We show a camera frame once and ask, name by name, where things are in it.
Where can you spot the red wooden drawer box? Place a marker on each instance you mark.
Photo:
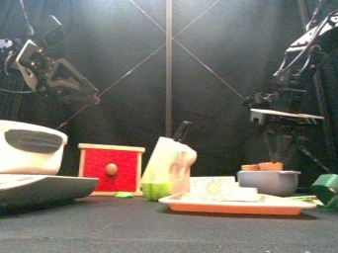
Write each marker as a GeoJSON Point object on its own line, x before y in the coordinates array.
{"type": "Point", "coordinates": [110, 161]}

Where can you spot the white toy knife block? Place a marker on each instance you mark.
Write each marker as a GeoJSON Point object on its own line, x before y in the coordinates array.
{"type": "Point", "coordinates": [169, 161]}

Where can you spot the orange rectangular tray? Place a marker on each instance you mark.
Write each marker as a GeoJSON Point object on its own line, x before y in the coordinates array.
{"type": "Point", "coordinates": [239, 206]}

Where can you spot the green plastic toy piece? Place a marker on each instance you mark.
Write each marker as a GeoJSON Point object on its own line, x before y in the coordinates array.
{"type": "Point", "coordinates": [328, 189]}

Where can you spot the green starfruit bottom half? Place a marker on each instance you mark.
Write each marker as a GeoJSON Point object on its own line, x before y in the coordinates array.
{"type": "Point", "coordinates": [157, 191]}

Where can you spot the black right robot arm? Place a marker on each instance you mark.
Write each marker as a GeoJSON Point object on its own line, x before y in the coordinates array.
{"type": "Point", "coordinates": [308, 42]}

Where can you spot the flat green toy piece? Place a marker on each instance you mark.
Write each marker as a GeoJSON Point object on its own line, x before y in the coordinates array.
{"type": "Point", "coordinates": [307, 199]}

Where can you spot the small green starfruit slice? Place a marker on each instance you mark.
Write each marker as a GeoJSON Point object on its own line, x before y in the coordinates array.
{"type": "Point", "coordinates": [124, 195]}

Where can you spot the grey bowl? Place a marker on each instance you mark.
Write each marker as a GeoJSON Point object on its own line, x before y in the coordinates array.
{"type": "Point", "coordinates": [269, 183]}

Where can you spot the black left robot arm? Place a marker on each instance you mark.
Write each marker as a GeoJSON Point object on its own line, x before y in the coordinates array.
{"type": "Point", "coordinates": [11, 23]}

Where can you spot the white speckled cheese block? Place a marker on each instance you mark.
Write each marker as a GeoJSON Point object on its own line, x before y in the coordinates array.
{"type": "Point", "coordinates": [220, 189]}

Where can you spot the grey white flat base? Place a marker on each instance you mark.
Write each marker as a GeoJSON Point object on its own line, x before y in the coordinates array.
{"type": "Point", "coordinates": [40, 189]}

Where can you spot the brown eggshell half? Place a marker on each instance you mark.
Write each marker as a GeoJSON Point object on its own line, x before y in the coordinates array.
{"type": "Point", "coordinates": [272, 166]}
{"type": "Point", "coordinates": [251, 167]}

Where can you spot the vertical metal frame pole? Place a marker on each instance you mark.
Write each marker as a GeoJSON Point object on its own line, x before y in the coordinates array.
{"type": "Point", "coordinates": [169, 66]}

